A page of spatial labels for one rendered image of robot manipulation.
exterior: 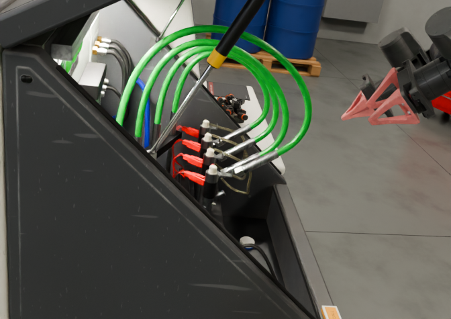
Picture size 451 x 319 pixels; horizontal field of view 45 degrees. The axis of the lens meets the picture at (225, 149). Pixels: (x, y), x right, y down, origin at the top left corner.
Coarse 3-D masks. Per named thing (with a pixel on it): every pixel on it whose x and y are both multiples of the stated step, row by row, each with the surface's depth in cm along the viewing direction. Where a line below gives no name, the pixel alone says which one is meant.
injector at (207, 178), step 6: (210, 174) 111; (216, 174) 112; (210, 180) 112; (216, 180) 112; (204, 186) 113; (210, 186) 112; (216, 186) 113; (204, 192) 114; (210, 192) 113; (222, 192) 114; (204, 198) 114; (210, 198) 114; (216, 198) 114; (204, 204) 115; (210, 204) 115; (210, 210) 116
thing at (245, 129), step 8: (200, 56) 125; (208, 56) 126; (232, 56) 126; (192, 64) 126; (184, 72) 127; (184, 80) 128; (264, 88) 130; (176, 96) 129; (264, 96) 131; (176, 104) 130; (264, 104) 133; (176, 112) 131; (264, 112) 133; (256, 120) 134; (176, 128) 133; (240, 128) 135; (248, 128) 134; (224, 136) 135; (232, 136) 135; (216, 144) 136
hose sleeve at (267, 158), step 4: (272, 152) 111; (276, 152) 111; (260, 156) 112; (264, 156) 111; (268, 156) 111; (272, 156) 111; (276, 156) 111; (256, 160) 112; (260, 160) 111; (264, 160) 111; (268, 160) 111; (272, 160) 112; (248, 164) 112; (252, 164) 112; (256, 164) 112; (260, 164) 112; (264, 164) 112; (244, 168) 112; (248, 168) 112; (252, 168) 112; (244, 172) 112
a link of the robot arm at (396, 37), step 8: (392, 32) 115; (400, 32) 112; (408, 32) 111; (384, 40) 115; (392, 40) 111; (400, 40) 111; (408, 40) 112; (416, 40) 112; (384, 48) 113; (392, 48) 112; (400, 48) 112; (408, 48) 112; (416, 48) 112; (392, 56) 113; (400, 56) 112; (408, 56) 112; (424, 56) 112; (392, 64) 115; (400, 64) 113
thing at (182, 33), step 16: (176, 32) 99; (192, 32) 99; (208, 32) 99; (224, 32) 99; (160, 48) 100; (272, 48) 101; (144, 64) 100; (288, 64) 103; (128, 96) 103; (304, 96) 106; (304, 128) 109; (288, 144) 111
